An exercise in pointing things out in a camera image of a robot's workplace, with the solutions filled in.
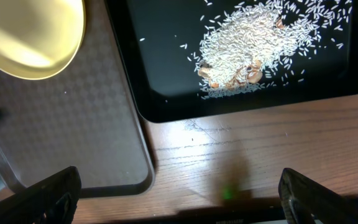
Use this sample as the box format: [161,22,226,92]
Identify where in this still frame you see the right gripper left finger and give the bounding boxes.
[0,166,81,223]

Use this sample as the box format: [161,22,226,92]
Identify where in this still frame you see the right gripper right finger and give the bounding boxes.
[278,168,358,224]

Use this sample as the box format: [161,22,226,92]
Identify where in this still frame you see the dark brown serving tray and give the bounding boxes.
[0,1,155,198]

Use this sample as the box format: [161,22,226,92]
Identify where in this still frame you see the yellow round plate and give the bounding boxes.
[0,0,86,80]

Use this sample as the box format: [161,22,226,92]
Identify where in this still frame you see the black waste tray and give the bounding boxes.
[106,1,358,123]

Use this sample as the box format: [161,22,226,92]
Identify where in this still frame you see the rice food scraps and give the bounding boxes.
[138,0,354,100]

